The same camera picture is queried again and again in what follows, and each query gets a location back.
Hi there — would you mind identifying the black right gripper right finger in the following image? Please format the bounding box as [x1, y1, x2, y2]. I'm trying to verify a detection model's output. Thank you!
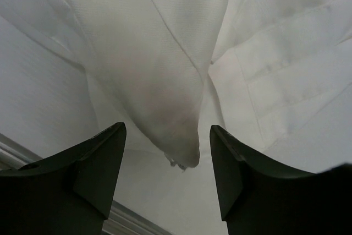
[210, 125, 351, 235]

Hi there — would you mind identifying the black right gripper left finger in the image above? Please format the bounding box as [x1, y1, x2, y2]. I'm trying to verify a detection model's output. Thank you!
[1, 123, 127, 234]

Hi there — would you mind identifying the white pleated skirt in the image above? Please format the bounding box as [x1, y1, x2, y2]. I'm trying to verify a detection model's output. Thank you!
[0, 0, 352, 235]

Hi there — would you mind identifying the aluminium table front rail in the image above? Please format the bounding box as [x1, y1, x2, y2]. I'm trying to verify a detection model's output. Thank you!
[0, 133, 177, 235]

